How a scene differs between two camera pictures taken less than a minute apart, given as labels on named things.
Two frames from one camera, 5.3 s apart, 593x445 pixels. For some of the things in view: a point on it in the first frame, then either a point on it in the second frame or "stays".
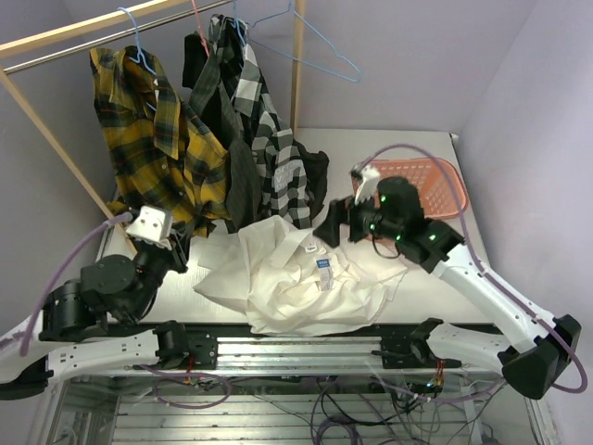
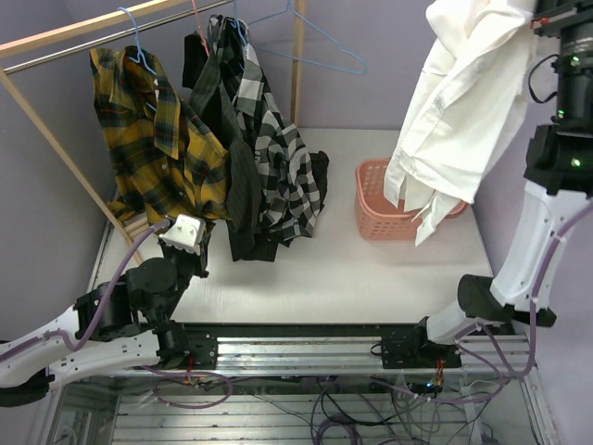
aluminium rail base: (293, 350) stays
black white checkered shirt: (290, 174) stays
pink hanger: (202, 38) stays
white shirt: (291, 284) to (465, 108)
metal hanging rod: (34, 61) stays
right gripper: (344, 211) to (554, 17)
